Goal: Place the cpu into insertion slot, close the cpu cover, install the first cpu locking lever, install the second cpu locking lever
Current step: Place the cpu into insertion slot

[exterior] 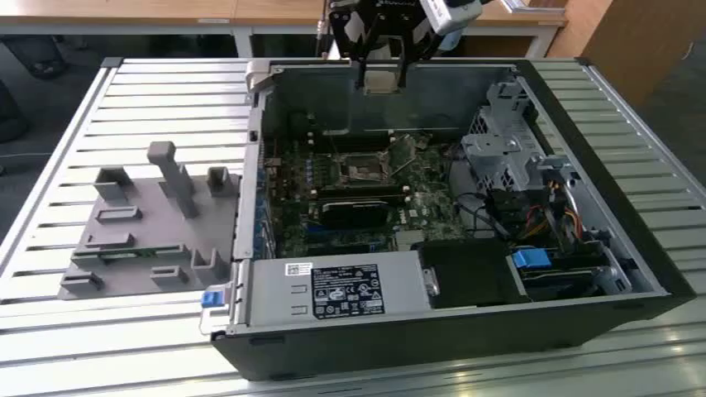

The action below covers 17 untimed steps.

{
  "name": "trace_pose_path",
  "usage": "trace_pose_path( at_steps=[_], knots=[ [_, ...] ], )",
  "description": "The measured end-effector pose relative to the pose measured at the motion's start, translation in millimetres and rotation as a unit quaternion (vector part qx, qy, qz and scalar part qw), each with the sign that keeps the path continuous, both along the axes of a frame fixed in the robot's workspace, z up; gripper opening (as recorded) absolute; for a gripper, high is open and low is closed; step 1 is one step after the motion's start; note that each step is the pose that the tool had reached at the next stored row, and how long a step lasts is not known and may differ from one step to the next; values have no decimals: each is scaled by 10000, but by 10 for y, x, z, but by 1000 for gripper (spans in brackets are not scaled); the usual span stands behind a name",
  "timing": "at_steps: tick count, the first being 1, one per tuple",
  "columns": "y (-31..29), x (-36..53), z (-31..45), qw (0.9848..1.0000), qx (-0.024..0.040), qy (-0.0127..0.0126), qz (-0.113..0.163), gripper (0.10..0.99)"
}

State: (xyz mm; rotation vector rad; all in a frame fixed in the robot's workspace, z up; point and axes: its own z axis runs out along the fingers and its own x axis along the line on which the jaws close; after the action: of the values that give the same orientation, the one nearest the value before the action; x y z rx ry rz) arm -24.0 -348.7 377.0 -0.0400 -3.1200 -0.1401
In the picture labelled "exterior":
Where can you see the blue case latch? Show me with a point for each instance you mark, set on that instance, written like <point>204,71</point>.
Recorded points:
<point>210,299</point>

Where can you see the silver power supply unit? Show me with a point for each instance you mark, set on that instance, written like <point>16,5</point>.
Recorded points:
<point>275,289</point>

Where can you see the green motherboard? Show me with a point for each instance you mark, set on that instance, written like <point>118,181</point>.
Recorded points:
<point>429,198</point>

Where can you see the grey metal bracket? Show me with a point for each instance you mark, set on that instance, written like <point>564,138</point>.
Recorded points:
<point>556,163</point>

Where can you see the brown wooden cabinet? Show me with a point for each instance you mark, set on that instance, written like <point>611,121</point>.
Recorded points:
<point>644,49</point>

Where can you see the black plastic fan shroud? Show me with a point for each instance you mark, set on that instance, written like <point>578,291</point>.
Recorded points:
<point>468,273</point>

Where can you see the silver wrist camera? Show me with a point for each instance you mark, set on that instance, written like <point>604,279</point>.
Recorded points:
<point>448,14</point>

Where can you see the black RAM slot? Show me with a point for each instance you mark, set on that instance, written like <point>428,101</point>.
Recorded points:
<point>352,137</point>
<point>357,197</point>
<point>357,189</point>
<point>352,147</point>

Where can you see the silver square CPU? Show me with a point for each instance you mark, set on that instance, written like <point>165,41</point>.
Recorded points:
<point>381,82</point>

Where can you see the black open PC case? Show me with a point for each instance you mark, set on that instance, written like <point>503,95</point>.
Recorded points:
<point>385,355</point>

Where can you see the grey metal disk bay cage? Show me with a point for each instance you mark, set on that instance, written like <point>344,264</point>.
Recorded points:
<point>496,144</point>

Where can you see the black disk drive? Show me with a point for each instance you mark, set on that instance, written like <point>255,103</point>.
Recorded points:
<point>556,285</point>

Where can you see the white papers stack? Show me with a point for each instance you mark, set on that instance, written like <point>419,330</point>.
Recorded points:
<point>523,4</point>

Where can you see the CPU socket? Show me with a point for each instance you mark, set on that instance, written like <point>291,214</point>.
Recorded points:
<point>360,169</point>

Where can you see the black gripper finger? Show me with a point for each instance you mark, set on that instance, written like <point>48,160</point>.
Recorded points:
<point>341,37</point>
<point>404,62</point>

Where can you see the black graphics card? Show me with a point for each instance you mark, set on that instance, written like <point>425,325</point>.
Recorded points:
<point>352,215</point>

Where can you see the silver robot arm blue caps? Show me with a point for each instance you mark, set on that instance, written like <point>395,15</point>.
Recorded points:
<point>449,41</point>

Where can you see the blue disk carrier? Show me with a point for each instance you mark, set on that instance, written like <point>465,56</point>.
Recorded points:
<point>529,258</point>

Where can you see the grey plastic parts rack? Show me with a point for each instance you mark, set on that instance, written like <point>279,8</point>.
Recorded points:
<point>142,215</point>

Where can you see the wooden desk white frame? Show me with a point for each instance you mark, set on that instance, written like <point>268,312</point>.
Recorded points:
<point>109,10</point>

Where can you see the green RAM stick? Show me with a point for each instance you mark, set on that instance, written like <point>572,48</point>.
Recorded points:
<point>142,252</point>

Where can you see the small silver heatsink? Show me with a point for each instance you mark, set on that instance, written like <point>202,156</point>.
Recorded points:
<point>408,240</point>

